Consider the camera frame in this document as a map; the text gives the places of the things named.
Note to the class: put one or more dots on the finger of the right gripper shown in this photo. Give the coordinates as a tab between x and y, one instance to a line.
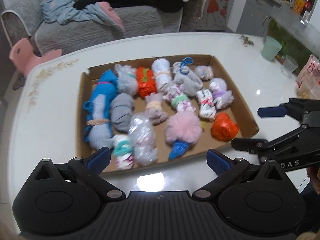
306	111
260	147

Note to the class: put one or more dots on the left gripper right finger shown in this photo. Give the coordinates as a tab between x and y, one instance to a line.
228	171

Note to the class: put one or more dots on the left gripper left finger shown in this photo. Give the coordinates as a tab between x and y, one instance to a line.
88	172

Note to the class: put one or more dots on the white sock teal scrunchie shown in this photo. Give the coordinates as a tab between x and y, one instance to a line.
123	152

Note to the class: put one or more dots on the light blue and blue sock roll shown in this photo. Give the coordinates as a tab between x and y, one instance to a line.
98	132

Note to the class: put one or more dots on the fluffy pink blue sock bundle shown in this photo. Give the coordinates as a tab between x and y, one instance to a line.
182	131

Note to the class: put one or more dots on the bubble lilac sock bundle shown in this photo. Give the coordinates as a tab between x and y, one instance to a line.
221	95

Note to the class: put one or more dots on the white green patterned sock bundle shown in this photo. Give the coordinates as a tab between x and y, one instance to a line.
206	103

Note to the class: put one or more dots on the clear plastic bundle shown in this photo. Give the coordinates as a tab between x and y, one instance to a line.
143	138

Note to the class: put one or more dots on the blue sock roll pink band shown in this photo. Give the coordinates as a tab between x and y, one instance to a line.
107	86

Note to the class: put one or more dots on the mauve sock bundle yellow band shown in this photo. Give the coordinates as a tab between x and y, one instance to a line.
154	110

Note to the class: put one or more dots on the white purple sock green scrunchie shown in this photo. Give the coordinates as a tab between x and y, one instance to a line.
175	95

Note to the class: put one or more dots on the pastel striped socks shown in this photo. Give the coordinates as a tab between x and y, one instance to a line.
205	73

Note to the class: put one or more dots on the grey sock bundle blue tie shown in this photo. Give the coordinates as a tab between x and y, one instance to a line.
186	77

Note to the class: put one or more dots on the white fluffy bundle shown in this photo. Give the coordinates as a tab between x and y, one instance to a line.
127	80

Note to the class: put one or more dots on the orange plastic bundle yellow tie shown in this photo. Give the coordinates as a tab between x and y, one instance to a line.
146	82

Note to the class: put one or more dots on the white knit sock roll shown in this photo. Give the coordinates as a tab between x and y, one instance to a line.
162	74

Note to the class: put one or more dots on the person right hand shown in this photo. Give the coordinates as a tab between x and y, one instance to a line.
313	174

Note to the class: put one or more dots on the pink snack bag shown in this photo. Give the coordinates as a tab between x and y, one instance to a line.
308	80

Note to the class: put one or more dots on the clear plastic cup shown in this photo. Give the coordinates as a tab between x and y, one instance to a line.
289	65

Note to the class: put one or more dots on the mint green cup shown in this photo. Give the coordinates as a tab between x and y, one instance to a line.
271	48

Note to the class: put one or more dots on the glass fish tank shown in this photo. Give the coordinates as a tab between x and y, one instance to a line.
299	39

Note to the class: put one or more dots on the shallow cardboard box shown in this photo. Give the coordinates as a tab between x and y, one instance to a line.
238	111

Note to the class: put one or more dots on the orange drink bottle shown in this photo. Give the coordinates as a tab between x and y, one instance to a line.
298	6

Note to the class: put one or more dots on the grey cabinet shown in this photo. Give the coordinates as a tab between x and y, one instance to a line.
256	16

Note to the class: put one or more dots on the decorated panel with figure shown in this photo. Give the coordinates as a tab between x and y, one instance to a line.
215	15

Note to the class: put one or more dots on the pink child stool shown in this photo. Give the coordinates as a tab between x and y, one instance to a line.
24	58

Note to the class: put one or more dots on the grey quilted sofa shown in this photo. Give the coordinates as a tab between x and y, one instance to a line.
56	24

